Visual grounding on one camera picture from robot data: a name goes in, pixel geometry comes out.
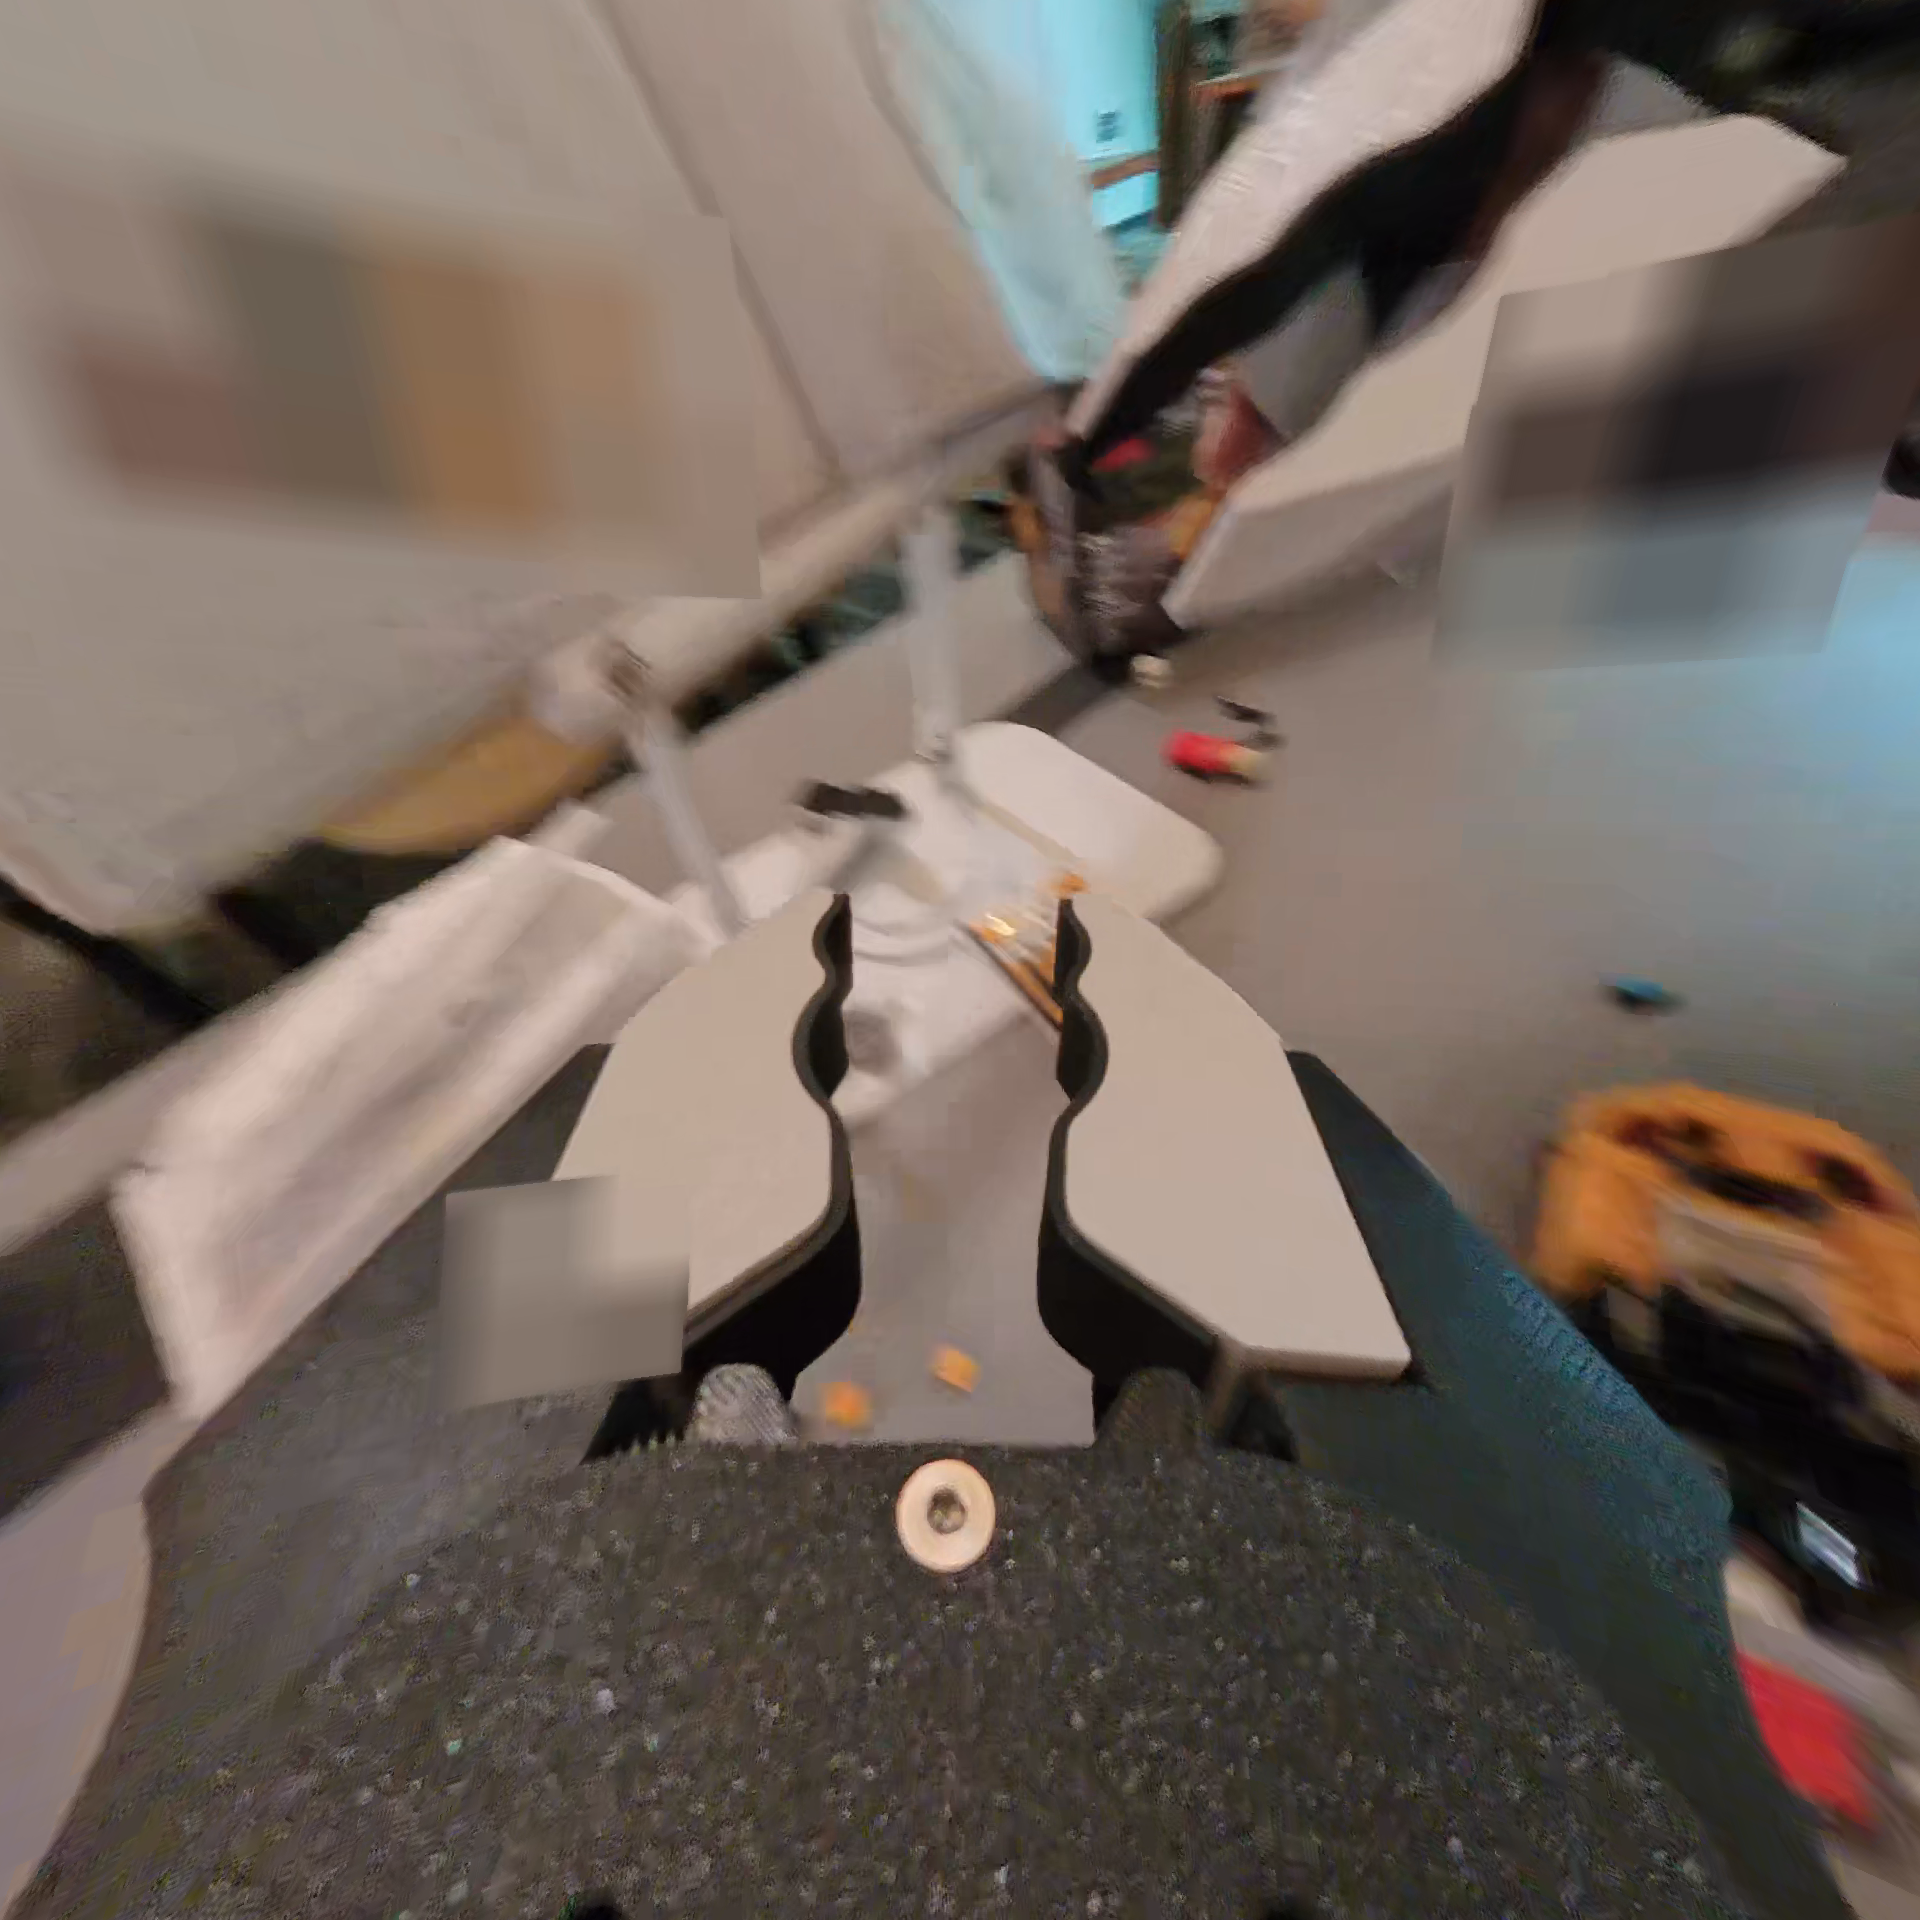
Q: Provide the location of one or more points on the orange lego sticker sheet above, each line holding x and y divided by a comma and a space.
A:
1028, 945

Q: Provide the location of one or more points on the lego instruction booklet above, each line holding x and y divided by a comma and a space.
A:
374, 122

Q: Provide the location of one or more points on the lego set box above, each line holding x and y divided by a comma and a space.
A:
1108, 569

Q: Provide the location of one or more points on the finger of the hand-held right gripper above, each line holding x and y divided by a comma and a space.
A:
1350, 482
1320, 137

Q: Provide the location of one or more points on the white printed paper bag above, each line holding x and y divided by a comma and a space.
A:
374, 1020

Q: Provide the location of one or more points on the white rounded board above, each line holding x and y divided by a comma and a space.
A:
1108, 841

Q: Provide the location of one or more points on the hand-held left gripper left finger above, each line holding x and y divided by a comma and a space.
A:
701, 1097

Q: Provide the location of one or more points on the small black lego piece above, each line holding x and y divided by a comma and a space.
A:
1248, 717
1643, 994

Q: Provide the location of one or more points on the orange and black lego car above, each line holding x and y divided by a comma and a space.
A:
1725, 1204

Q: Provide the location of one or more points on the white book stand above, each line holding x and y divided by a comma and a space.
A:
928, 642

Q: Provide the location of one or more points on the small orange lego piece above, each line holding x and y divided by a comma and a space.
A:
846, 1404
952, 1370

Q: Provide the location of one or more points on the red lego minifigure parts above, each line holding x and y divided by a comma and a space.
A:
1216, 756

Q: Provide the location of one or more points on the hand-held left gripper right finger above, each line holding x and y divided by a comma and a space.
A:
1216, 1184

